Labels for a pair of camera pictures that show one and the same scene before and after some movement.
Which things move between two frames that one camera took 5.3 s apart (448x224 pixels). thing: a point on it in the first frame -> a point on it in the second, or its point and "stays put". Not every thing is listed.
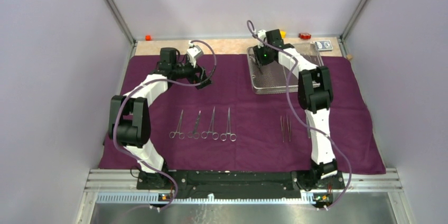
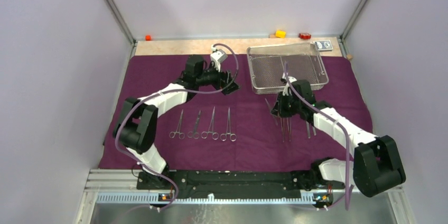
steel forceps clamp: x=215 y=135 stays put
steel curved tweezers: x=282 y=130 stays put
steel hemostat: x=232 y=136 stays put
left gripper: x=202 y=78 -> x=231 y=85
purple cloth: x=225 y=126 stays put
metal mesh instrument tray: x=277 y=77 stays put
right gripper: x=258 y=52 -> x=278 y=110
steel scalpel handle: x=260 y=70 -> x=277 y=123
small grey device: x=324 y=45 stays put
